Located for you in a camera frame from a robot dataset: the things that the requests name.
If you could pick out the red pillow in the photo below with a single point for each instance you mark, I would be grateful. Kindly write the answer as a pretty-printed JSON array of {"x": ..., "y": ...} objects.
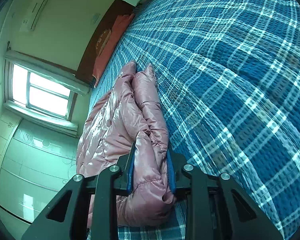
[{"x": 120, "y": 25}]

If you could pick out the white sliding-door wardrobe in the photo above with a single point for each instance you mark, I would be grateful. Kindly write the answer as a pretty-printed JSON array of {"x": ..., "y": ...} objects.
[{"x": 35, "y": 163}]

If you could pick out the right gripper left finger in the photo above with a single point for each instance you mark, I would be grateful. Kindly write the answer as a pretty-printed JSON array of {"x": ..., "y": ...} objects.
[{"x": 66, "y": 215}]

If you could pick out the pink quilted down coat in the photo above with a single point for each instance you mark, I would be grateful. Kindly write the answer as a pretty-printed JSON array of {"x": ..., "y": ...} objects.
[{"x": 129, "y": 118}]

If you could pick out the white wall air conditioner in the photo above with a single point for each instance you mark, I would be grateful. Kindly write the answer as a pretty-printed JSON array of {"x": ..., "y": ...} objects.
[{"x": 32, "y": 15}]

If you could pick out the dark wooden headboard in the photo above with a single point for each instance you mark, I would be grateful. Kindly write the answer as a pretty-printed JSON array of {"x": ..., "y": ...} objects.
[{"x": 85, "y": 69}]

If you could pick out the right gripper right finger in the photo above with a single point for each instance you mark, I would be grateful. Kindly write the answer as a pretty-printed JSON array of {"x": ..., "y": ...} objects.
[{"x": 216, "y": 206}]

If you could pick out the blue plaid bed cover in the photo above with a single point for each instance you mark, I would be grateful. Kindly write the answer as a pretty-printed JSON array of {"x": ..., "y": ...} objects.
[{"x": 228, "y": 79}]

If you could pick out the bright bedroom window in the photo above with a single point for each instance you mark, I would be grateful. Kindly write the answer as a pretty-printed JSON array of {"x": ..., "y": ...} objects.
[{"x": 33, "y": 92}]

